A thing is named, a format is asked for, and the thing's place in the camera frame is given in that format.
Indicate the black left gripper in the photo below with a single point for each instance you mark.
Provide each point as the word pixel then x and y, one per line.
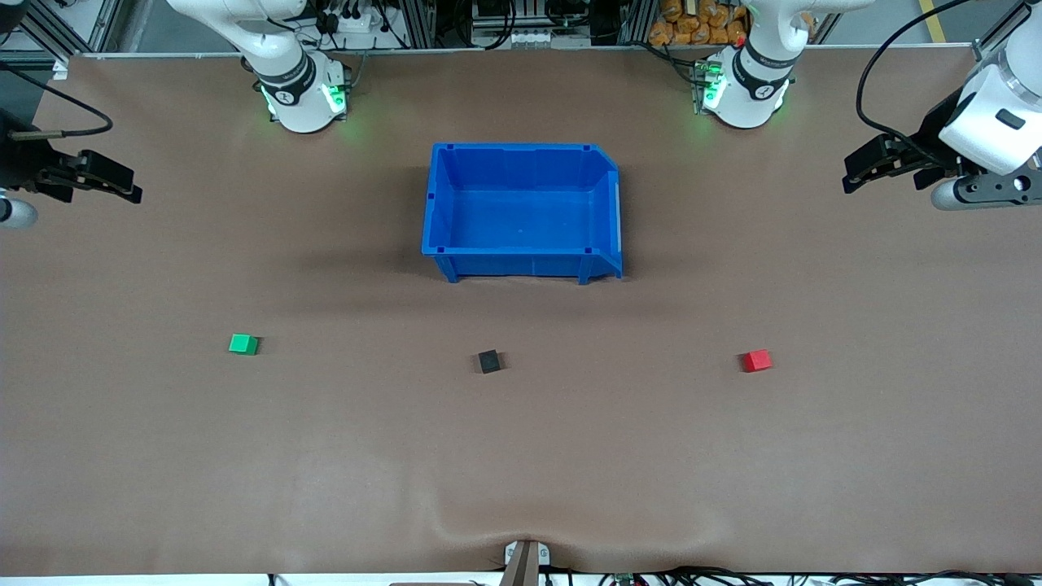
pixel 931 137

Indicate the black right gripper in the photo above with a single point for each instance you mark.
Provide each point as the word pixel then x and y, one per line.
pixel 18 165

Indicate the green cube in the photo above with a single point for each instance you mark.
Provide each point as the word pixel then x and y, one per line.
pixel 242 344

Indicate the red cube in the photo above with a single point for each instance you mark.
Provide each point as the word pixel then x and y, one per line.
pixel 756 360

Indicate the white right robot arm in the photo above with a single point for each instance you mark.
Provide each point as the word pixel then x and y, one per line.
pixel 297 98

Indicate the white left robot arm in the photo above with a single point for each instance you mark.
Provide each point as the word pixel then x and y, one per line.
pixel 753 89

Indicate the black cube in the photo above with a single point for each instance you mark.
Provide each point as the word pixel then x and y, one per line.
pixel 489 361

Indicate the orange snack packs pile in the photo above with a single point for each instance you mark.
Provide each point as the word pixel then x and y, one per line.
pixel 696 24

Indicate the white power strip with plugs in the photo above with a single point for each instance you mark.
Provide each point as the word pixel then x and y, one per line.
pixel 352 28

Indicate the blue plastic storage bin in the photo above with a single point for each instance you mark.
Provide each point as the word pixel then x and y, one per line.
pixel 529 212

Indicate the small white socket strip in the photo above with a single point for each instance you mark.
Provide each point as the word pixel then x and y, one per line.
pixel 535 37

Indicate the black electronics box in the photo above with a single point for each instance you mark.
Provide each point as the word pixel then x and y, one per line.
pixel 492 10

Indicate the brown table mat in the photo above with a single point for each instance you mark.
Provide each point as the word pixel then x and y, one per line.
pixel 521 456

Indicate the aluminium frame strut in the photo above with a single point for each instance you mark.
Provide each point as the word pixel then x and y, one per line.
pixel 61 28
pixel 1003 28

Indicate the aluminium frame post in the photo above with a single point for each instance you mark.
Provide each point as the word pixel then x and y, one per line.
pixel 417 23
pixel 635 20

